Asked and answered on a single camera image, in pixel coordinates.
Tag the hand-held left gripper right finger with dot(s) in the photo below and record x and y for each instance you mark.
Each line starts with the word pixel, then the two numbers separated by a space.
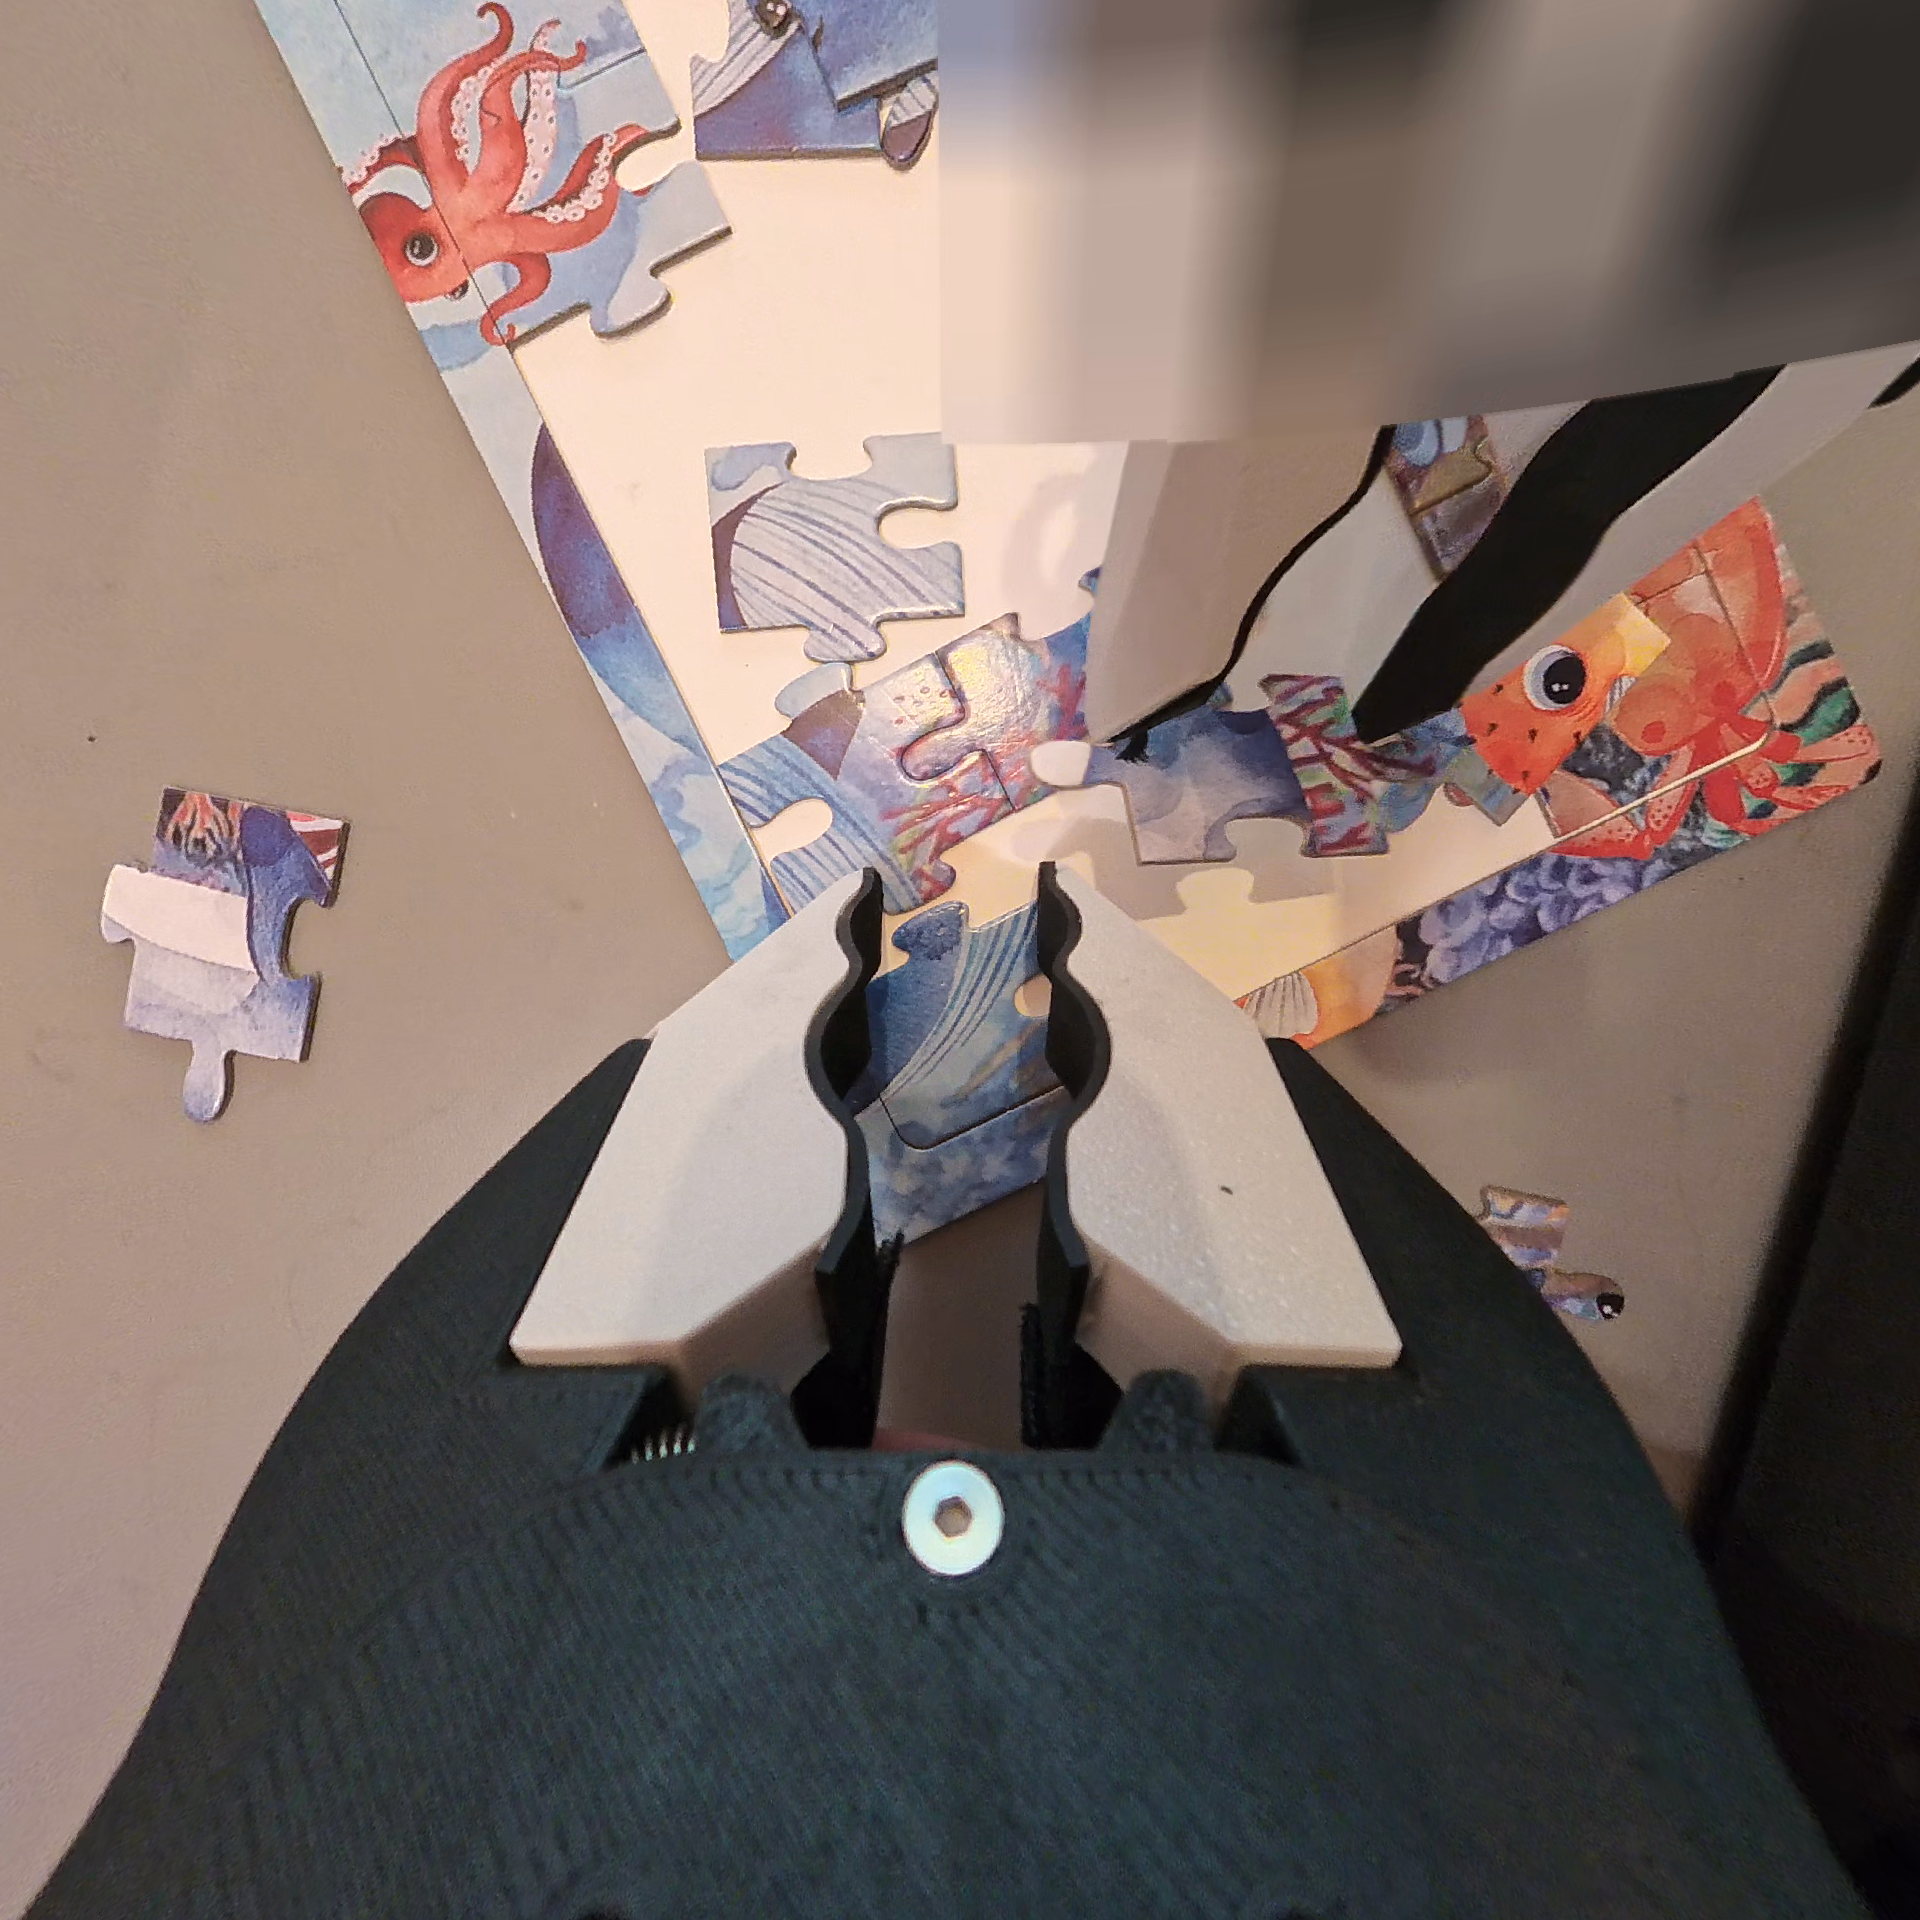
pixel 1244 1200

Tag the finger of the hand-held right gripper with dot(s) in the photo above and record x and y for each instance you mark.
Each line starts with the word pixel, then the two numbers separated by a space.
pixel 1200 556
pixel 1816 404

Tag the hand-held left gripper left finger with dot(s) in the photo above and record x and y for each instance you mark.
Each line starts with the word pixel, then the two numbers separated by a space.
pixel 675 1200

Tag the whale eyelash puzzle piece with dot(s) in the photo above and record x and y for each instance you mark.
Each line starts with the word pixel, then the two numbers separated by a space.
pixel 1215 787

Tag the orange pufferfish puzzle piece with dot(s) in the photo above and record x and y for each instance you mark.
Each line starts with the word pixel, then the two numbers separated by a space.
pixel 1559 691

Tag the ocean print puzzle board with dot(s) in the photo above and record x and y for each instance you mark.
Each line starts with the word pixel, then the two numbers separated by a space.
pixel 839 299

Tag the grey blue red-striped puzzle piece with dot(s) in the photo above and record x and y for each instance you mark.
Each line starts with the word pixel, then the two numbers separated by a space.
pixel 224 944

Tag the blue whale eye puzzle piece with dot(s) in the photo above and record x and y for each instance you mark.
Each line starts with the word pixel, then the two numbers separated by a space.
pixel 879 60

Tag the dark blue whale puzzle piece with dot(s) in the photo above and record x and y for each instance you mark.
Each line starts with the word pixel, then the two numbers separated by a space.
pixel 765 105

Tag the purple seahorse loose piece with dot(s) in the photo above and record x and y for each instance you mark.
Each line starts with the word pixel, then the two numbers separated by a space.
pixel 1531 1231

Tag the black perforated pad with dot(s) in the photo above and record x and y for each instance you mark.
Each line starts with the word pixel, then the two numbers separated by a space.
pixel 1830 1348

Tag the group of assembled puzzle pieces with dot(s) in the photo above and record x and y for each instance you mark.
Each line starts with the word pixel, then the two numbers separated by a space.
pixel 481 181

